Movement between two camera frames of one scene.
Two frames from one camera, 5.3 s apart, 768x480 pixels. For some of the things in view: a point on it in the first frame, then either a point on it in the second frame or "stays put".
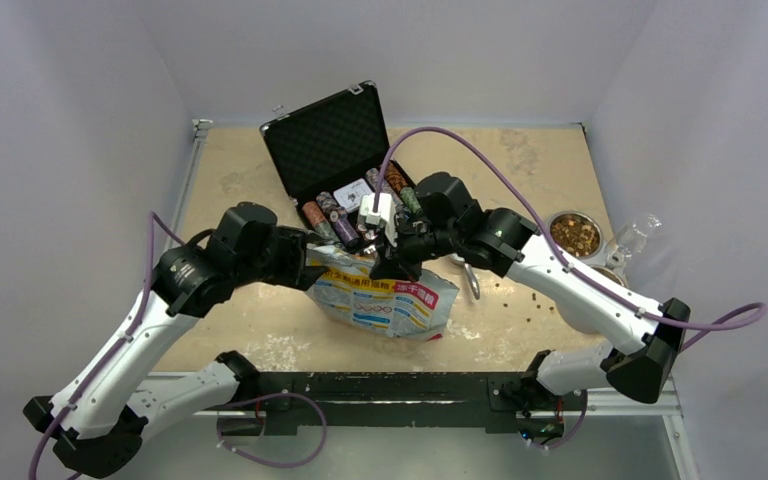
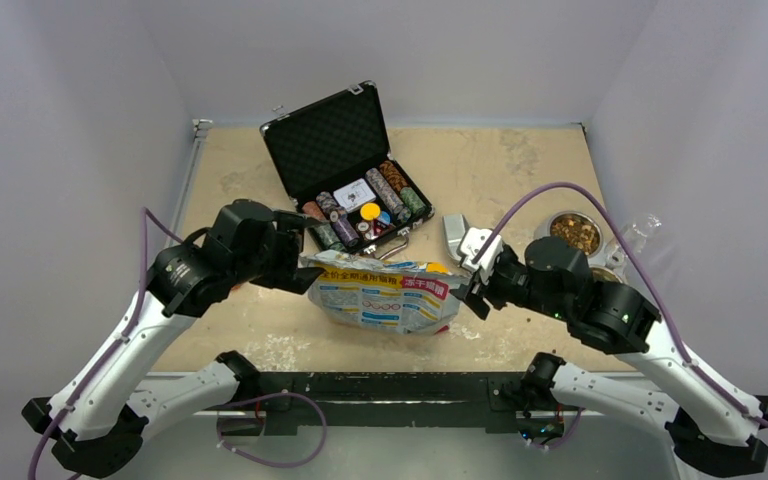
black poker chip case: [330, 155] stays put
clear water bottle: [632, 240] stays put
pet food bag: [417, 310] stays put
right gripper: [392, 260] -> [480, 282]
